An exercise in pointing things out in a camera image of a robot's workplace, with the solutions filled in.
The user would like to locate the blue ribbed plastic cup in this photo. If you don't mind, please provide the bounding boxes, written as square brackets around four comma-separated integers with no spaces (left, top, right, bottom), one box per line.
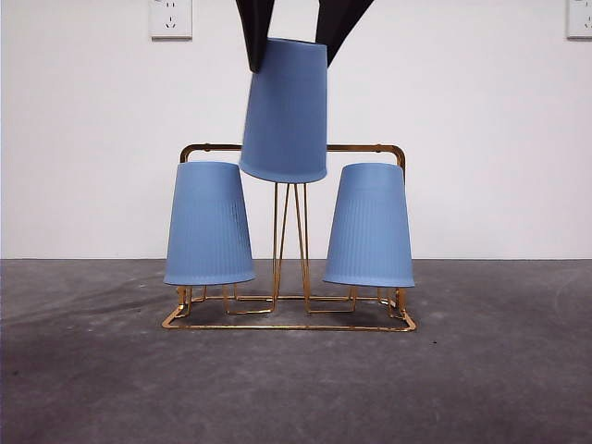
[163,161,257,287]
[321,162,416,290]
[238,37,330,186]

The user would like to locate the gold wire cup holder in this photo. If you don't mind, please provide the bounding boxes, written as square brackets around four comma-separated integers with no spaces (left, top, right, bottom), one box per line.
[161,142,416,333]

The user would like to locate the white wall socket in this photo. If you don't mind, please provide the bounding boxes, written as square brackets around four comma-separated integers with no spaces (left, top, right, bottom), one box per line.
[148,0,193,41]
[565,0,592,41]

